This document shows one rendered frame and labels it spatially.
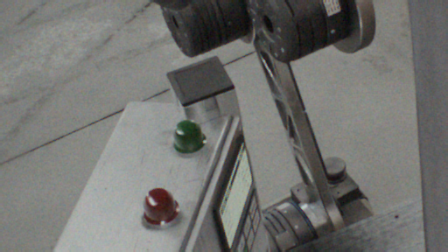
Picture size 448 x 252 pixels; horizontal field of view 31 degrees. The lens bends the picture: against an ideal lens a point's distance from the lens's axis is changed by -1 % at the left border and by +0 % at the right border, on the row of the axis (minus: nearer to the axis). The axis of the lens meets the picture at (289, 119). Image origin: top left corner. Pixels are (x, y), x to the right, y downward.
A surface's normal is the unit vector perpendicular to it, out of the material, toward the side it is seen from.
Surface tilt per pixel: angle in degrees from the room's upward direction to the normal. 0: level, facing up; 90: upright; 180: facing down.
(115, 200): 0
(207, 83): 0
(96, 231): 0
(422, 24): 45
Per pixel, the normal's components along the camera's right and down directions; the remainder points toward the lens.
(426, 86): -0.69, -0.27
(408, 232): -0.11, -0.73
